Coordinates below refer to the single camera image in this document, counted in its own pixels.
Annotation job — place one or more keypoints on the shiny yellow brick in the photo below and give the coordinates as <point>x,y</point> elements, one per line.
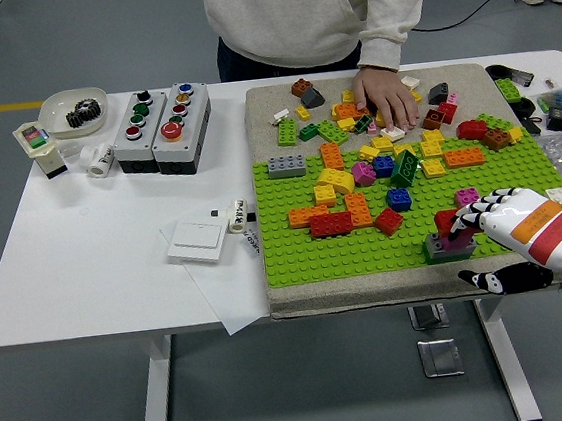
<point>345,124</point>

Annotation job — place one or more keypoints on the white bowl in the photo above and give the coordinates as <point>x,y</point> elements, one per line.
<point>57,113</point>

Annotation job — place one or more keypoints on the white labelled cylinder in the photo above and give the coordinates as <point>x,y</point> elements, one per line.
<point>236,215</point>

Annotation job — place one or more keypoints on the small pink brick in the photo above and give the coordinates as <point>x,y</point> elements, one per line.
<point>372,128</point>
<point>452,98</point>

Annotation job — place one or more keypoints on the grey emergency-stop control box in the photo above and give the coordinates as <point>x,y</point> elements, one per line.
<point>192,129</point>

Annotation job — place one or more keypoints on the small black square chip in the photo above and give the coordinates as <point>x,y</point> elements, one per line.
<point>214,212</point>

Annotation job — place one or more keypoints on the green studded baseplate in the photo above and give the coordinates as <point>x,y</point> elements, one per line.
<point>291,254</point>

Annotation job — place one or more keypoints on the white pipe tee fitting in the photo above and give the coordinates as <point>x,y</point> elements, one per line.
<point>100,161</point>

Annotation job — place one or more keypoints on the red rounded brick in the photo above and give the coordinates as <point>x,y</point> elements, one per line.
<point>472,129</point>

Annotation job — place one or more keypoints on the person's left forearm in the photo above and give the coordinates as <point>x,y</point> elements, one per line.
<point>393,33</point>

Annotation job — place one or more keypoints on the dark rectangular card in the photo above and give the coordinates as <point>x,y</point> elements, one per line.
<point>521,77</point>

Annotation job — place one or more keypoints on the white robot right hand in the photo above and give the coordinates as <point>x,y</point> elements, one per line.
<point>539,228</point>

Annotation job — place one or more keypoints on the lime green long brick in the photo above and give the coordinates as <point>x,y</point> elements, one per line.
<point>508,90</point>

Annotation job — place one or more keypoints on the metal floor outlet plate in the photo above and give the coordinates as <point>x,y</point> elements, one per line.
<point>439,357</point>

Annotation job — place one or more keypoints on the brown square brick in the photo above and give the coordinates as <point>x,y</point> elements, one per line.
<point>496,138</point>
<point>301,86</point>
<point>434,119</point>

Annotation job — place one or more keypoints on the small yellow narrow brick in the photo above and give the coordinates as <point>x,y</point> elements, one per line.
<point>302,112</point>
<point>378,120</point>

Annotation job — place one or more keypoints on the white switch unit coloured display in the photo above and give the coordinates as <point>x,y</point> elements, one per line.
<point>49,159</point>

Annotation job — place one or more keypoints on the white table leg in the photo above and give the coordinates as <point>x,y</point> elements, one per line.
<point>156,409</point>
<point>508,362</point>

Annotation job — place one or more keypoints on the dark grey slope brick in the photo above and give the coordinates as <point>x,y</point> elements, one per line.
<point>438,92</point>
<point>312,97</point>

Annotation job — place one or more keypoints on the black gear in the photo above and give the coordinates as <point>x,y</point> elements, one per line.
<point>89,107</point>
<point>75,119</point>

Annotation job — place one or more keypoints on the red square brick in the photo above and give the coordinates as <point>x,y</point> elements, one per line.
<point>448,111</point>
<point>389,221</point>

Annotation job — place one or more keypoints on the small metal screw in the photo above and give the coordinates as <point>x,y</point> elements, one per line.
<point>549,80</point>

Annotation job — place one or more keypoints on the small dark green brick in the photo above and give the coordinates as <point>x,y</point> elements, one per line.
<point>309,132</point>

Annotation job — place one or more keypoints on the person's left hand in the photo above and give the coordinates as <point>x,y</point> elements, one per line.
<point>384,94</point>

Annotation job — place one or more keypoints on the dark grey base brick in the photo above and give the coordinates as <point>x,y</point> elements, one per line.
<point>439,254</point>

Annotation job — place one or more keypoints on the grey four-button control box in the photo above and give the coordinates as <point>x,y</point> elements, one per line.
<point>124,151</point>

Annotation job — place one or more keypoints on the white written label strip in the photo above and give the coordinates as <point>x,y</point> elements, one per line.
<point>254,246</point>

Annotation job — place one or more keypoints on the light grey eight-stud brick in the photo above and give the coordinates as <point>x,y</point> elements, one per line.
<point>287,166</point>

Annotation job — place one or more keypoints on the red eight-stud brick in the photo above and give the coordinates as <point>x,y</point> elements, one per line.
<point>331,224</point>
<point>443,218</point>

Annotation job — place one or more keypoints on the white wall switch plate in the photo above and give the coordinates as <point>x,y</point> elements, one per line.
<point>196,239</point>

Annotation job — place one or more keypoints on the small white brick piece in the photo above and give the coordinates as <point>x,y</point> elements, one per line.
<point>280,115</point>

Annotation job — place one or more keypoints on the yellow square brick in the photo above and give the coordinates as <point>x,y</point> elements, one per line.
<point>382,142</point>
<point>432,135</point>
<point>430,148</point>
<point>433,168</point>
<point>334,112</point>
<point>326,196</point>
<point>403,147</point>
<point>418,97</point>
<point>347,97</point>
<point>369,152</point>

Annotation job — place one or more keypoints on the magenta square brick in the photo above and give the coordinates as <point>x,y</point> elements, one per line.
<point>363,172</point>

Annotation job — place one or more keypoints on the clear plastic sheet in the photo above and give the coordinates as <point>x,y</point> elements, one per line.
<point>230,301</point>

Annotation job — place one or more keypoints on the blue square brick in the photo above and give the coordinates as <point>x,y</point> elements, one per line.
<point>384,165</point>
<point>399,199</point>

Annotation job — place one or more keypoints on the white flat brick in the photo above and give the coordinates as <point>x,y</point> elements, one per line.
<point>412,82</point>
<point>558,195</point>
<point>392,134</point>

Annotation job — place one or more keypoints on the green eight-stud brick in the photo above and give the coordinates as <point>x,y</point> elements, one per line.
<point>332,131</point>

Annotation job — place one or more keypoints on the dark green hollow brick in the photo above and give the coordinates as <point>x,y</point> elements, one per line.
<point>362,122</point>

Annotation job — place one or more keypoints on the small clear plastic piece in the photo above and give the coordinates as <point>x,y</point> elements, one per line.
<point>69,151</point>

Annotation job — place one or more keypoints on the large yellow rounded brick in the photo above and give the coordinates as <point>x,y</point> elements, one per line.
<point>336,179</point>

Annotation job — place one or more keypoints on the orange eight-stud brick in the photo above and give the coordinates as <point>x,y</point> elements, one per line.
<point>464,157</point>
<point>346,110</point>
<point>358,208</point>
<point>332,156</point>
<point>307,215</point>

